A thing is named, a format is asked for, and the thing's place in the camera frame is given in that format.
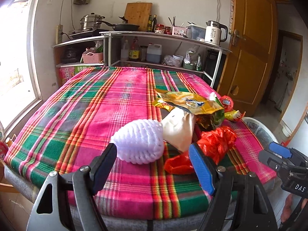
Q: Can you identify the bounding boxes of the white vinegar jug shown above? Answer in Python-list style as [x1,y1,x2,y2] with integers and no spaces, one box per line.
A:
[146,43,162,64]

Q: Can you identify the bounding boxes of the person right hand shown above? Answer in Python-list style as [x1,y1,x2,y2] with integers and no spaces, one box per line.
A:
[280,193,293,223]

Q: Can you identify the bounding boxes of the beige paper bag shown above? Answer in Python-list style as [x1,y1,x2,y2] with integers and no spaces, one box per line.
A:
[161,107,196,153]

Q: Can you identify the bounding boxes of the wooden cutting board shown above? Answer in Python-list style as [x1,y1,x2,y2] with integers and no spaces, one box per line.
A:
[124,2,152,31]

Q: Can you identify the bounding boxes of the gold green snack bag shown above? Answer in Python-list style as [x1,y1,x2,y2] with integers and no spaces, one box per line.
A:
[155,89,224,130]

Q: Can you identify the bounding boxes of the white power strip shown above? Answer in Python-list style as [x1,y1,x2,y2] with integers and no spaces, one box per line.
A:
[55,24,63,44]

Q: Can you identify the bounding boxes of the red lid jelly cup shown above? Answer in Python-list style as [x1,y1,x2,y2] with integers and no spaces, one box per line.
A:
[219,95,234,112]

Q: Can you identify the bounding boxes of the white foam fruit net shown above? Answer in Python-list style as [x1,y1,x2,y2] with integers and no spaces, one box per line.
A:
[110,119,164,164]

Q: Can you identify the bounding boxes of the yellow snack packet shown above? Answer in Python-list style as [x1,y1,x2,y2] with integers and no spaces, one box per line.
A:
[224,110,246,122]

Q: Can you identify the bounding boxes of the red plastic bag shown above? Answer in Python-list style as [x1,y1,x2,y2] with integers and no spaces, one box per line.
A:
[164,126,237,175]

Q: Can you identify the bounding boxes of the pink plaid tablecloth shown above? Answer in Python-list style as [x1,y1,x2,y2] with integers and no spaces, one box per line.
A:
[4,66,277,221]

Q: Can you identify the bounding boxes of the white metal shelf rack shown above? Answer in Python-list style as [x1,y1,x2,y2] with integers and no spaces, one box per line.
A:
[53,31,230,87]

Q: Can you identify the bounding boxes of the black frying pan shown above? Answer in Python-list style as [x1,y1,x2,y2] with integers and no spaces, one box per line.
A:
[95,20,139,31]

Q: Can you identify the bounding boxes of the pink woven basket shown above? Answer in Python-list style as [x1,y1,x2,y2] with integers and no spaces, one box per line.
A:
[82,52,103,64]

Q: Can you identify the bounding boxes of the oil bottle yellow label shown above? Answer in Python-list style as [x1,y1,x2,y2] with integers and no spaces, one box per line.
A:
[129,37,140,61]

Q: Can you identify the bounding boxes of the wooden door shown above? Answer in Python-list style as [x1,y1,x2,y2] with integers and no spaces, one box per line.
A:
[217,0,278,116]

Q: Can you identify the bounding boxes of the pink utensil basket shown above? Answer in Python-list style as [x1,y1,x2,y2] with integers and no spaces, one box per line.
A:
[172,26,187,37]

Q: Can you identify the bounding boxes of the white electric kettle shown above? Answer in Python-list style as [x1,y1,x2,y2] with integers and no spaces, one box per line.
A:
[204,20,228,45]

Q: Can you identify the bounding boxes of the steel steamer pot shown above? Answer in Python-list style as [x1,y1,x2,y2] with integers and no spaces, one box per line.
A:
[80,13,105,30]

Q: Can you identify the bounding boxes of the white trash bin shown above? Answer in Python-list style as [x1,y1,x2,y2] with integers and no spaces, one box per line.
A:
[242,117,278,149]

